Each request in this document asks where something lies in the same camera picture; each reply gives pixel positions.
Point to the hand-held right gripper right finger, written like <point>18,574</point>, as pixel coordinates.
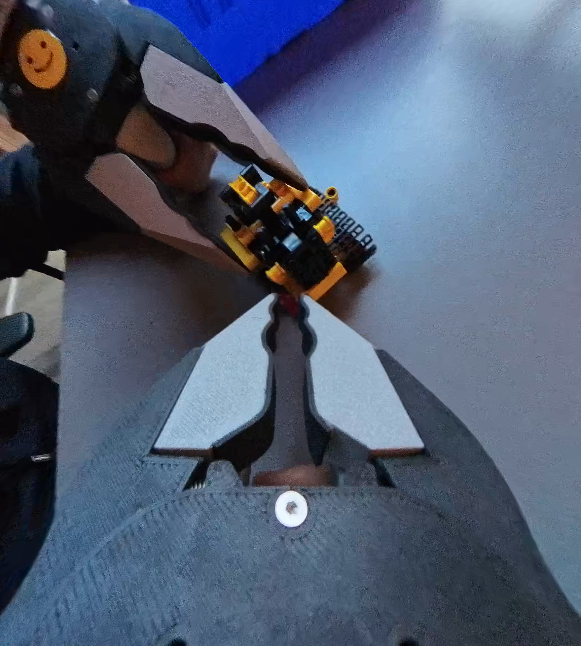
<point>356,398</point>

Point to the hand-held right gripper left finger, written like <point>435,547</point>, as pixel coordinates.
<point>219,393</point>

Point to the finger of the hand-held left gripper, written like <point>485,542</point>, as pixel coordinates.
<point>204,96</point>
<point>144,202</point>

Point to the small red lego piece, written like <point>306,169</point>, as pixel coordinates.
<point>289,303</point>

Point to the yellow black lego vehicle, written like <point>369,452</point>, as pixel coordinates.
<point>290,242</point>

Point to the person's left hand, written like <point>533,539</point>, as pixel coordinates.
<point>149,141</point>

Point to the blue plastic bin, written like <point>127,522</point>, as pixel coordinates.
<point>250,30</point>

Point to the black chair armrest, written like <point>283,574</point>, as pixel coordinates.
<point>2,330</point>

